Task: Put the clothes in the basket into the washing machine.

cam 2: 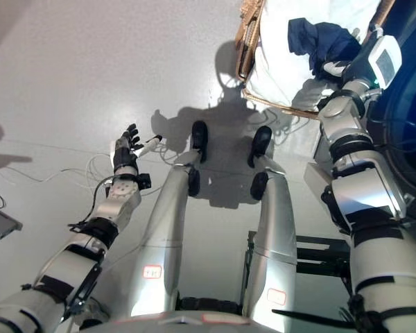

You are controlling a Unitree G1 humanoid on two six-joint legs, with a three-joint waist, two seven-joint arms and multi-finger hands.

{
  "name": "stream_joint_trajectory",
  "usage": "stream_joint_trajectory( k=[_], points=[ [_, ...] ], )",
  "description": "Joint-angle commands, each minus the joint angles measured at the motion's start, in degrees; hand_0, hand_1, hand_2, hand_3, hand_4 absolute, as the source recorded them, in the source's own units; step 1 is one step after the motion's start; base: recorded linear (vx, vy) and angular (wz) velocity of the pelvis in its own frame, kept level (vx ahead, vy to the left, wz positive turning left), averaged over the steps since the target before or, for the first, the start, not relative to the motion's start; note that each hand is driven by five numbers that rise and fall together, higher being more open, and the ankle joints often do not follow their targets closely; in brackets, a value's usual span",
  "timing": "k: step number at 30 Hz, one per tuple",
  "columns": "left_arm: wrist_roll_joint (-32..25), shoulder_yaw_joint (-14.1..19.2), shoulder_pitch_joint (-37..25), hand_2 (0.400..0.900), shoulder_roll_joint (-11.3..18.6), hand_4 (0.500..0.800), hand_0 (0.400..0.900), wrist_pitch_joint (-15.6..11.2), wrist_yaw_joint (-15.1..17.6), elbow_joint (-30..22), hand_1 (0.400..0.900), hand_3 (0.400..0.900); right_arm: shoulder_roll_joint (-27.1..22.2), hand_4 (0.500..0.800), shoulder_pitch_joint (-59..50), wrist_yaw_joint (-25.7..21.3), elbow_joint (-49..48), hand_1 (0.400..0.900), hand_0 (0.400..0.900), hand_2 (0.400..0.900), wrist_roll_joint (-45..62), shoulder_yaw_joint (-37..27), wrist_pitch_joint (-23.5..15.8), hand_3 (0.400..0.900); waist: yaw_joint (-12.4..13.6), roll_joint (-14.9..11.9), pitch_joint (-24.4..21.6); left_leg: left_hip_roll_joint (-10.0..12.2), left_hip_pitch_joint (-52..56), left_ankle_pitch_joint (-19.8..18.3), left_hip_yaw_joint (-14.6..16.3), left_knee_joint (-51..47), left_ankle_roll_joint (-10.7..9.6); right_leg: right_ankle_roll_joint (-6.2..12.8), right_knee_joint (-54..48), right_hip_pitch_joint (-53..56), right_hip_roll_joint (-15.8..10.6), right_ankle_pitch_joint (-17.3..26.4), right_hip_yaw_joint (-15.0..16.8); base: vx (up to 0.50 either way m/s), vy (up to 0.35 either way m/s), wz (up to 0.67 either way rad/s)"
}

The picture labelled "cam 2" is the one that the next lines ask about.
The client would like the silver right robot leg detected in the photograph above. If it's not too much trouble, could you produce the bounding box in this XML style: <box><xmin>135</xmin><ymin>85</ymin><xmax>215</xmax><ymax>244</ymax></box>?
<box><xmin>241</xmin><ymin>155</ymin><xmax>299</xmax><ymax>317</ymax></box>

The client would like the flat grey box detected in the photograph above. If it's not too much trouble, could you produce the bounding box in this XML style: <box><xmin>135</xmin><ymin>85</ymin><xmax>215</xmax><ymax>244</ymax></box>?
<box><xmin>0</xmin><ymin>207</ymin><xmax>24</xmax><ymax>243</ymax></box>

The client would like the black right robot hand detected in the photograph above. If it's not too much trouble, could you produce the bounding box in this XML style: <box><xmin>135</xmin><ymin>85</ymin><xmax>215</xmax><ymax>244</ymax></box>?
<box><xmin>320</xmin><ymin>24</ymin><xmax>403</xmax><ymax>89</ymax></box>

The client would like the wicker laundry basket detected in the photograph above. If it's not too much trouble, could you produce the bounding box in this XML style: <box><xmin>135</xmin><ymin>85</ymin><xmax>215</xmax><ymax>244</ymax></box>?
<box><xmin>234</xmin><ymin>0</ymin><xmax>398</xmax><ymax>121</ymax></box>

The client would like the black left robot foot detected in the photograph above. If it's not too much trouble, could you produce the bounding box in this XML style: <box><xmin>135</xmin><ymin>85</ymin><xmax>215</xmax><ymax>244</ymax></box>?
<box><xmin>190</xmin><ymin>120</ymin><xmax>209</xmax><ymax>164</ymax></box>

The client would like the silver left robot leg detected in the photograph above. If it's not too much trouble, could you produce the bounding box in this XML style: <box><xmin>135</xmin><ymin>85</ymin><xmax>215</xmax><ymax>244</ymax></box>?
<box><xmin>89</xmin><ymin>148</ymin><xmax>202</xmax><ymax>323</ymax></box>

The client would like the white floor cable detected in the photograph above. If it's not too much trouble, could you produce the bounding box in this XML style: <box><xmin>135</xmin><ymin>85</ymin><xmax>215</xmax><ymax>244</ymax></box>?
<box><xmin>6</xmin><ymin>138</ymin><xmax>184</xmax><ymax>195</ymax></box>

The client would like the silver robot torso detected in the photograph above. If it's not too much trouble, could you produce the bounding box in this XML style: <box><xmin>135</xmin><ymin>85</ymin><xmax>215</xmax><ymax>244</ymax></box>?
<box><xmin>79</xmin><ymin>309</ymin><xmax>282</xmax><ymax>333</ymax></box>

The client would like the white cloth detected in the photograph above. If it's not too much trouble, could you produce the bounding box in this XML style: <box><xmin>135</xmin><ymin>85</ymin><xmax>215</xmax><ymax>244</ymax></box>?
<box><xmin>245</xmin><ymin>0</ymin><xmax>383</xmax><ymax>112</ymax></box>

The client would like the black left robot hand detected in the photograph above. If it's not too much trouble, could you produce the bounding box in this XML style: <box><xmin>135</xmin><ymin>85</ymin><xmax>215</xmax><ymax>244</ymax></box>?
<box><xmin>111</xmin><ymin>123</ymin><xmax>163</xmax><ymax>176</ymax></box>

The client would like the dark blue garment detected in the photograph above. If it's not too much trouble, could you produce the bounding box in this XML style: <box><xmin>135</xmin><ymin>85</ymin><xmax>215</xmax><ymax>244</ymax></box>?
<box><xmin>286</xmin><ymin>17</ymin><xmax>364</xmax><ymax>78</ymax></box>

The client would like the silver robot leg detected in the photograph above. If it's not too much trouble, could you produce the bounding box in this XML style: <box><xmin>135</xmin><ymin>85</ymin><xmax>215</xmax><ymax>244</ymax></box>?
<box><xmin>89</xmin><ymin>148</ymin><xmax>202</xmax><ymax>323</ymax></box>
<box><xmin>241</xmin><ymin>155</ymin><xmax>299</xmax><ymax>317</ymax></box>

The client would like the black metal frame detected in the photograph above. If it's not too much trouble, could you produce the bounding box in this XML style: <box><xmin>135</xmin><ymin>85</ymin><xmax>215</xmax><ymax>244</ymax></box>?
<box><xmin>244</xmin><ymin>230</ymin><xmax>355</xmax><ymax>289</ymax></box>

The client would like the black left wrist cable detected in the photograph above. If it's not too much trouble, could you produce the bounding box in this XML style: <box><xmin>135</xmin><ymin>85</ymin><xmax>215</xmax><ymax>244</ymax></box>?
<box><xmin>68</xmin><ymin>176</ymin><xmax>116</xmax><ymax>232</ymax></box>

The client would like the black right robot foot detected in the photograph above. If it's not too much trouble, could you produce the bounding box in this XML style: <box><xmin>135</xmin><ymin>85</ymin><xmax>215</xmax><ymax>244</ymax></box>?
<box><xmin>248</xmin><ymin>126</ymin><xmax>273</xmax><ymax>169</ymax></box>

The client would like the black robot foot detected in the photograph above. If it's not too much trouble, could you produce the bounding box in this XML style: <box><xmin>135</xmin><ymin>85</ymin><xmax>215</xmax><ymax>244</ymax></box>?
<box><xmin>248</xmin><ymin>126</ymin><xmax>273</xmax><ymax>169</ymax></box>
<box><xmin>190</xmin><ymin>120</ymin><xmax>209</xmax><ymax>164</ymax></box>

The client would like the grey front-load washing machine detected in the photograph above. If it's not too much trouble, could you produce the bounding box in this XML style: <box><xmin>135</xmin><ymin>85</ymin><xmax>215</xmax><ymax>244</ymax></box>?
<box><xmin>362</xmin><ymin>0</ymin><xmax>416</xmax><ymax>223</ymax></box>

